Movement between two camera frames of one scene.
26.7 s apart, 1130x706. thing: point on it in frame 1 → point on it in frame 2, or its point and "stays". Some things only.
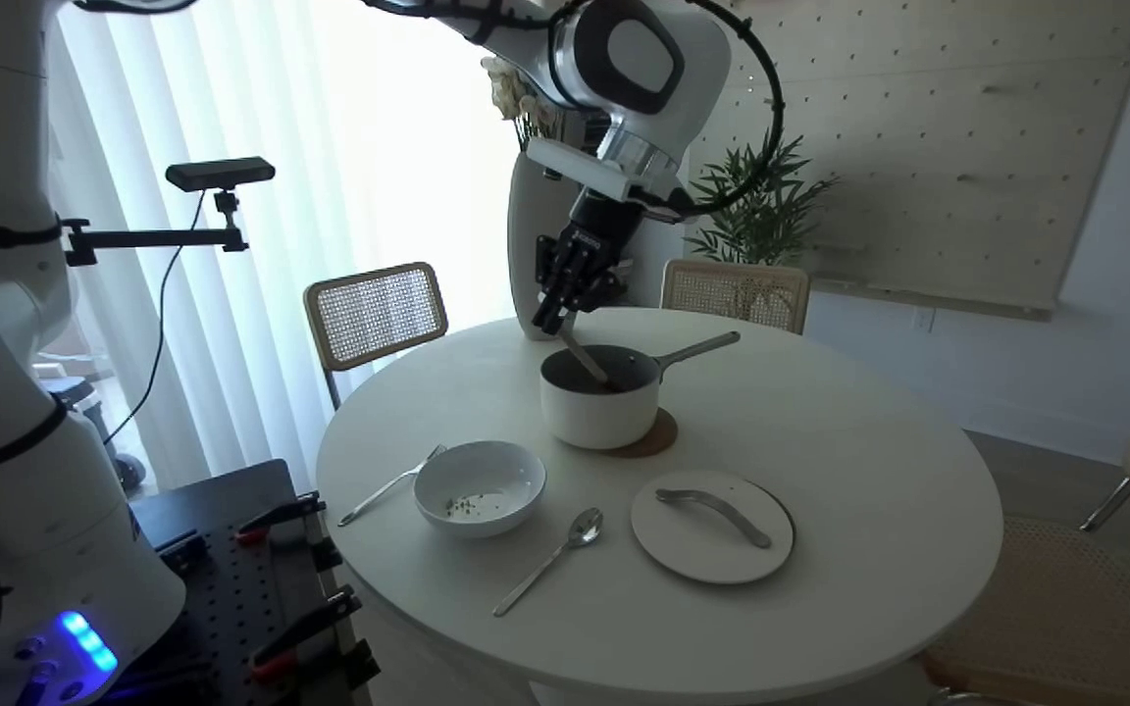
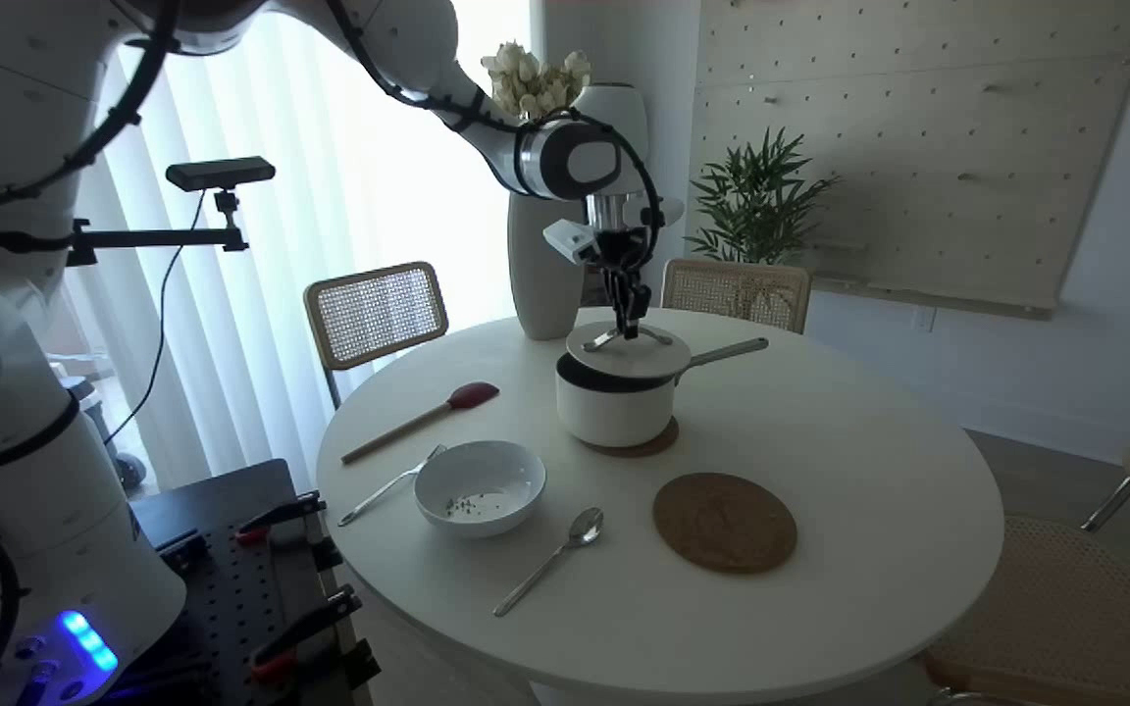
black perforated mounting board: x=270 y=616 stays
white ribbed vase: x=535 y=207 stays
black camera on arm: x=210 y=174 stays
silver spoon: x=584 y=532 stays
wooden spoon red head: x=590 y=368 → x=459 y=399
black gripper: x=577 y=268 → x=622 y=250
